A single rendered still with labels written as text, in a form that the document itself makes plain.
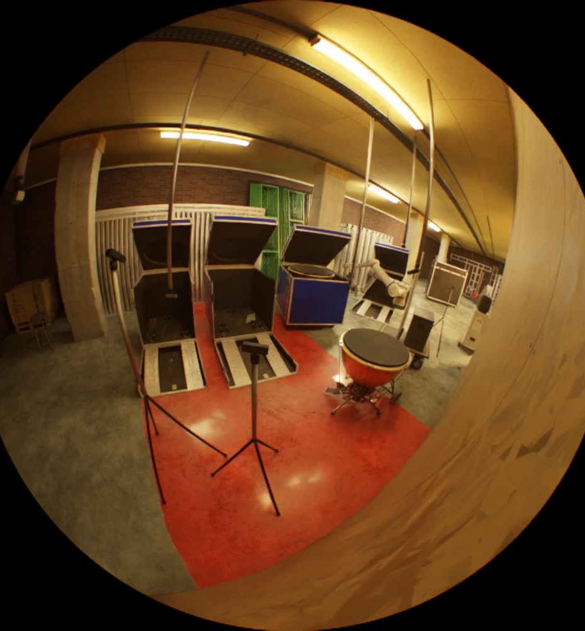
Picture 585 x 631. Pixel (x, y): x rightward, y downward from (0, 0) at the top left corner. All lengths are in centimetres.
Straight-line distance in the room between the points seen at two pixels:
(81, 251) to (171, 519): 341
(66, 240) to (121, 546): 359
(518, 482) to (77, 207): 389
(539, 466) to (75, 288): 397
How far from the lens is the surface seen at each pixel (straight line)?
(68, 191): 384
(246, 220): 273
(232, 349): 276
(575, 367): 22
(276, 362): 268
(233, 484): 178
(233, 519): 171
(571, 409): 19
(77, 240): 370
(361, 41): 194
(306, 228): 337
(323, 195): 456
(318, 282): 327
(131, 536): 191
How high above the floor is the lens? 168
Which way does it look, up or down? 24 degrees down
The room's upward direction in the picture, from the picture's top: 7 degrees clockwise
